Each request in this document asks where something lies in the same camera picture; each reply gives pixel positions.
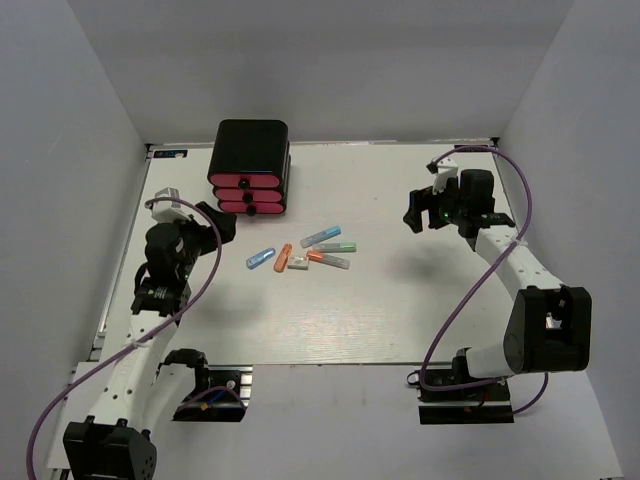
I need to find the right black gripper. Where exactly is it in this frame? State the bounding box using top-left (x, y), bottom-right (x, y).
top-left (404, 175), bottom-right (469, 234)

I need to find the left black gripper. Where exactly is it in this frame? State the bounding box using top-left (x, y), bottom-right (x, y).
top-left (172, 202), bottom-right (237, 279)

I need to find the pink bottom drawer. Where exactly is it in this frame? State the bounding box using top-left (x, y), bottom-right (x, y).
top-left (218, 200), bottom-right (286, 217)

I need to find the pink drawer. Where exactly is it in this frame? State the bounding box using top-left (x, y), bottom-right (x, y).
top-left (213, 187), bottom-right (283, 203)
top-left (208, 172), bottom-right (281, 190)
top-left (218, 200), bottom-right (286, 217)

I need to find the pink top drawer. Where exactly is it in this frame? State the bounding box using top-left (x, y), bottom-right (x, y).
top-left (208, 172), bottom-right (281, 190)

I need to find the blue translucent lead case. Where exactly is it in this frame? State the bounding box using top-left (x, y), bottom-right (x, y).
top-left (246, 248), bottom-right (275, 270)

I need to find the green capped lead tube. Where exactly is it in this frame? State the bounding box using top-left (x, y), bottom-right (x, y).
top-left (313, 242), bottom-right (357, 253)

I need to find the blue capped lead tube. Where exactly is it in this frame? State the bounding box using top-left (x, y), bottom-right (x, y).
top-left (300, 226), bottom-right (341, 248)

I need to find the orange capped lead tube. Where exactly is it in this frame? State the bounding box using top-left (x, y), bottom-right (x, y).
top-left (306, 251), bottom-right (350, 270)

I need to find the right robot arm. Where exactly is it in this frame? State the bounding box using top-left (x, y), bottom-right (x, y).
top-left (403, 169), bottom-right (592, 399)

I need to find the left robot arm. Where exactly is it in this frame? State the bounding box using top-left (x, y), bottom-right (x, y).
top-left (63, 197), bottom-right (237, 479)

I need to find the orange translucent lead case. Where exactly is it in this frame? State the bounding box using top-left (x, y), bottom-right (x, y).
top-left (274, 243), bottom-right (292, 273)

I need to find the black drawer cabinet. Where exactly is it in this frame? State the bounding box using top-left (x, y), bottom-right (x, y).
top-left (207, 119), bottom-right (291, 208)

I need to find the left blue table label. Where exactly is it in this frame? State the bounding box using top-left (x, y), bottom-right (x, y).
top-left (153, 149), bottom-right (188, 159)

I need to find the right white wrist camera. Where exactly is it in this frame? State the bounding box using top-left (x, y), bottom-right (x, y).
top-left (427, 157), bottom-right (459, 195)

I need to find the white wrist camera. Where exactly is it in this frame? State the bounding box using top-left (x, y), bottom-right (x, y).
top-left (427, 157), bottom-right (459, 195)
top-left (149, 187), bottom-right (190, 223)

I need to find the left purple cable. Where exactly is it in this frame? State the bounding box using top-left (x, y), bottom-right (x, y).
top-left (25, 197), bottom-right (224, 478)

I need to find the purple cable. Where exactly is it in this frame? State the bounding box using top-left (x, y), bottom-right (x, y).
top-left (25, 197), bottom-right (224, 478)
top-left (407, 145), bottom-right (549, 416)

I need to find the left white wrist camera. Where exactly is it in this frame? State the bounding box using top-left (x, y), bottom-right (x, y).
top-left (149, 187), bottom-right (190, 223)

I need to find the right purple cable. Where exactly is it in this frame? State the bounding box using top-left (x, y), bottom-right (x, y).
top-left (407, 145), bottom-right (549, 416)

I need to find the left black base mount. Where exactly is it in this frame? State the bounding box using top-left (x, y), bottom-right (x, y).
top-left (173, 366), bottom-right (253, 423)

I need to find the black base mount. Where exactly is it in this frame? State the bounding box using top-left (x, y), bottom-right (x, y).
top-left (173, 366), bottom-right (253, 423)
top-left (406, 370), bottom-right (514, 426)

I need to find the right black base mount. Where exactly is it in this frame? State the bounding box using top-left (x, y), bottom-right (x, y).
top-left (406, 370), bottom-right (514, 426)

